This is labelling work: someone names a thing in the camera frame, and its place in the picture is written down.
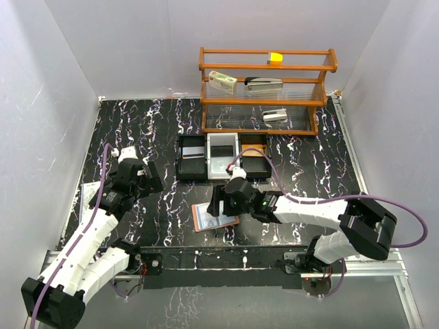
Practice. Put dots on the yellow sticky note block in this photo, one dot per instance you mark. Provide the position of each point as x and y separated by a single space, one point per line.
274 58

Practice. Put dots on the white staples box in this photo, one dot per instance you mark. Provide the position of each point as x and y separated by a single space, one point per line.
222 82

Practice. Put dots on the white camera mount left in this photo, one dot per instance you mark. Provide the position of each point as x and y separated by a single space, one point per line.
125 153

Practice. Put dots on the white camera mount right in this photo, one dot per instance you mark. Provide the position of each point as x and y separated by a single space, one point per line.
235 172

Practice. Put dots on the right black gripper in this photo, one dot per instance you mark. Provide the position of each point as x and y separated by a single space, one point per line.
217 201

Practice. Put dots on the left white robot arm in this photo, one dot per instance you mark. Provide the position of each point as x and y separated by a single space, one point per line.
58 297

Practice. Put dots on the right black tray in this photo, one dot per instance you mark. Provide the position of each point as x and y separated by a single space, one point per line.
252 162

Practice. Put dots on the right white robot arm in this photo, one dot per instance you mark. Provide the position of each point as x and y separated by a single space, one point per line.
361 225

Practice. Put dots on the black front base bar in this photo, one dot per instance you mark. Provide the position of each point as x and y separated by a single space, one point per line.
238 266

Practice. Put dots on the grey black stapler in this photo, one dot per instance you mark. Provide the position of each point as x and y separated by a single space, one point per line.
262 84

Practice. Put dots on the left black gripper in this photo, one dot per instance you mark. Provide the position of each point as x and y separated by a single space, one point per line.
148 175

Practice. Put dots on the silver VIP card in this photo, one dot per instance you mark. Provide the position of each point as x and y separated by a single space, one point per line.
205 221

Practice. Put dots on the small white hole punch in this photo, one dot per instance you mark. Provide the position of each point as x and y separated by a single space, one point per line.
274 115

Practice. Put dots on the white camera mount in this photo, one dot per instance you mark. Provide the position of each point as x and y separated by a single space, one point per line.
235 172
125 153

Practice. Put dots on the left black tray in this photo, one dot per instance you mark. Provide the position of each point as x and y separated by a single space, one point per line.
191 169

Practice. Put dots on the black tray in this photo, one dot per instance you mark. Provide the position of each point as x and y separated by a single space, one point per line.
191 169
252 162

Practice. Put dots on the gold card in tray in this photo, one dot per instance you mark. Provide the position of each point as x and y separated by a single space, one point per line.
254 150

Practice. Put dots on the silver magnetic stripe card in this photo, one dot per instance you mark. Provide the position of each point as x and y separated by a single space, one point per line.
193 152

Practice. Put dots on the white paper label sheet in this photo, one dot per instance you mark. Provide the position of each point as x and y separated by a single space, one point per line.
88 191

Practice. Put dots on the pink leather card holder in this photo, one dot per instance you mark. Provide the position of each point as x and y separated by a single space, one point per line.
225 221

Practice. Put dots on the middle white tray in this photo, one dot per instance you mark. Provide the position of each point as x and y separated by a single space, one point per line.
221 149

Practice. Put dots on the orange wooden shelf rack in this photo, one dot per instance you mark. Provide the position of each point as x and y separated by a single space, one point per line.
303 73

